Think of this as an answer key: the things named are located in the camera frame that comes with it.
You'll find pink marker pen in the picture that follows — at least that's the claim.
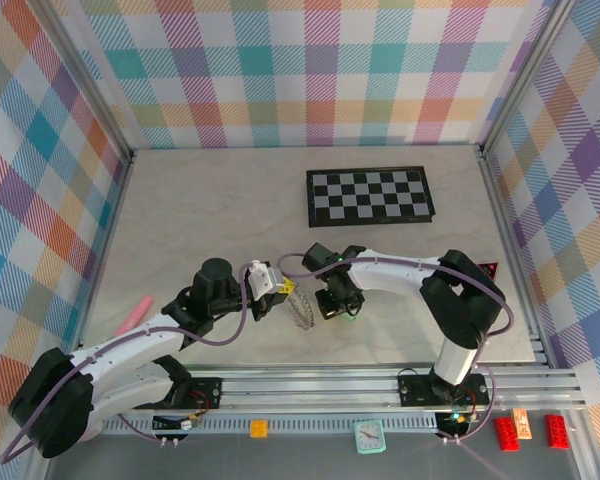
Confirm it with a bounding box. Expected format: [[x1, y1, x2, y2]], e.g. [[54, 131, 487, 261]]
[[112, 295, 155, 337]]

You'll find mint green clock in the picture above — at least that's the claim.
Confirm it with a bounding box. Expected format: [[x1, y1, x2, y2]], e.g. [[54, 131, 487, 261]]
[[353, 418, 385, 455]]

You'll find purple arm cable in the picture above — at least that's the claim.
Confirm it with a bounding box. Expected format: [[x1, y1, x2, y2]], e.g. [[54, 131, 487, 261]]
[[278, 253, 515, 351], [0, 259, 261, 464]]

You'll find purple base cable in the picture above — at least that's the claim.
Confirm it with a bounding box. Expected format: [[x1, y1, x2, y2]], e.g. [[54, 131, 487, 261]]
[[119, 409, 181, 444], [442, 364, 497, 445]]

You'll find small black controller board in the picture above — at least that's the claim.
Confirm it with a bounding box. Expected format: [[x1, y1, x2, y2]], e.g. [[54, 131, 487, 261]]
[[435, 408, 481, 445], [152, 410, 202, 446]]

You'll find red toy brick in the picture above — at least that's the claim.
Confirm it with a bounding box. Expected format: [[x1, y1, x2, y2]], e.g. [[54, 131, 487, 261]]
[[493, 417, 522, 452], [544, 413, 571, 449]]

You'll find aluminium mounting rail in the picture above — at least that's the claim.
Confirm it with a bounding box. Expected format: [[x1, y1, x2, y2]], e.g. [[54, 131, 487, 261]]
[[114, 367, 589, 416]]

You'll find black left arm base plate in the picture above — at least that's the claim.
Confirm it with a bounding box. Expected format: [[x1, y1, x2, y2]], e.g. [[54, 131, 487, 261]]
[[132, 377, 224, 411]]

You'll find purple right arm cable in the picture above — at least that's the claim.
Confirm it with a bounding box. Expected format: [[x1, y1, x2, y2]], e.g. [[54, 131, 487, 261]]
[[278, 253, 515, 351]]

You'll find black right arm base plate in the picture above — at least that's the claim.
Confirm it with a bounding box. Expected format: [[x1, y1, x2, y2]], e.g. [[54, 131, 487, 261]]
[[396, 374, 491, 407]]

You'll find aluminium frame beam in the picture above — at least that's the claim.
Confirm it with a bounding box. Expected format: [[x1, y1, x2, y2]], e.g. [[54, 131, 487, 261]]
[[477, 147, 561, 366], [27, 154, 136, 480]]

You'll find black and grey chessboard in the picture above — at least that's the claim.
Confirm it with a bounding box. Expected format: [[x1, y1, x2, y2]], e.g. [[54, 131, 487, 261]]
[[305, 165, 437, 229]]

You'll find aluminium frame post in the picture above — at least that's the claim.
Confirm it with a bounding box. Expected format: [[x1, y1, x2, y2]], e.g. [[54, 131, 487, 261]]
[[477, 0, 581, 156], [32, 0, 136, 164]]

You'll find peach wooden block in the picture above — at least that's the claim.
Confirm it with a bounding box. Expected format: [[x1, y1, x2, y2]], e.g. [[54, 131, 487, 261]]
[[511, 407, 533, 441]]

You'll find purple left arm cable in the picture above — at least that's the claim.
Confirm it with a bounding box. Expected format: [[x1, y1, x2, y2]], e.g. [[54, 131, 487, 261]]
[[0, 259, 261, 464]]

